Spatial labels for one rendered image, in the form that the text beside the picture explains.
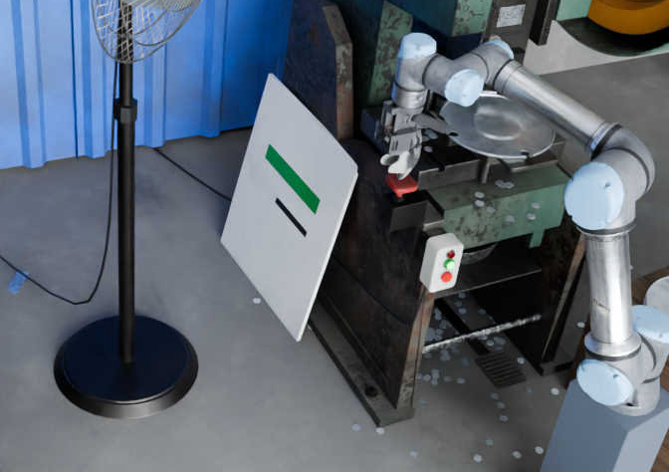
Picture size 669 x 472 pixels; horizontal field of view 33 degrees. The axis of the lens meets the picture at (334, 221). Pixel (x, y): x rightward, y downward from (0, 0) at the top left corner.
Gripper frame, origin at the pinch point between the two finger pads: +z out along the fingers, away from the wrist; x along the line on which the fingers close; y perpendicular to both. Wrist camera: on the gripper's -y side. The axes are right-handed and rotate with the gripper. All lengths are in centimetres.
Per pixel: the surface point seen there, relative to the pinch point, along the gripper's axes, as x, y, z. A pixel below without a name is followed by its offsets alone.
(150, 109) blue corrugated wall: -133, 13, 61
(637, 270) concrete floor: -20, -114, 78
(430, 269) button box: 10.8, -5.3, 21.8
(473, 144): -4.7, -22.4, -0.4
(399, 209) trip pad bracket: 3.0, 1.2, 8.0
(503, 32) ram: -14.6, -31.8, -24.5
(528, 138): -2.8, -37.3, -0.4
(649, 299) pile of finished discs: 24, -69, 40
